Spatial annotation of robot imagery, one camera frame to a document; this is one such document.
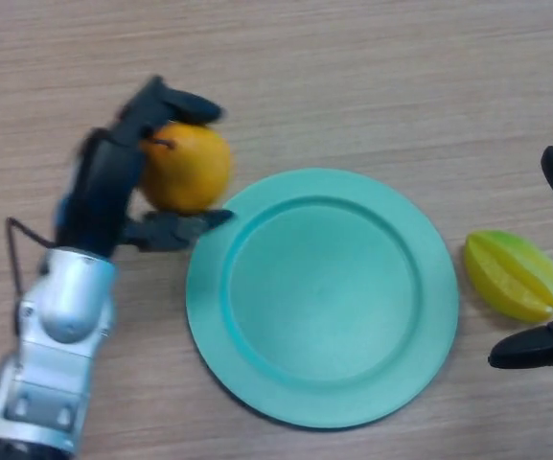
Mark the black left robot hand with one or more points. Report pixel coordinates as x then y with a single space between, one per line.
99 191

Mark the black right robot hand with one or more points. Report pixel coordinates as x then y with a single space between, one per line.
530 352

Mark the yellow orange pear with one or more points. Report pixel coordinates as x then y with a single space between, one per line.
187 167

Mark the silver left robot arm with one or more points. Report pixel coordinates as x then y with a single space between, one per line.
70 297

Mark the round teal plate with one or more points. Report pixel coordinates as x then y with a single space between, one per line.
321 297

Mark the yellow green starfruit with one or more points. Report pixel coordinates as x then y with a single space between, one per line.
508 273

